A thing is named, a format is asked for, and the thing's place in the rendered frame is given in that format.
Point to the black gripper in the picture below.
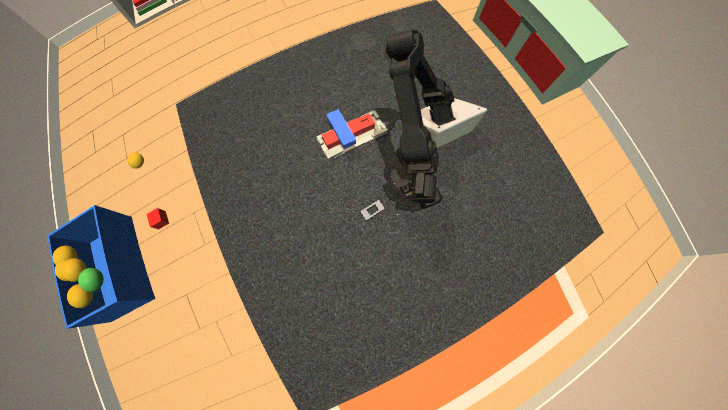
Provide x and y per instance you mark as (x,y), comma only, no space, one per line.
(438,197)

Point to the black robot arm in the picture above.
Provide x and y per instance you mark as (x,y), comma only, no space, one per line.
(416,144)

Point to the red long block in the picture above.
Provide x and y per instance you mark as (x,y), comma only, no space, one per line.
(358,126)

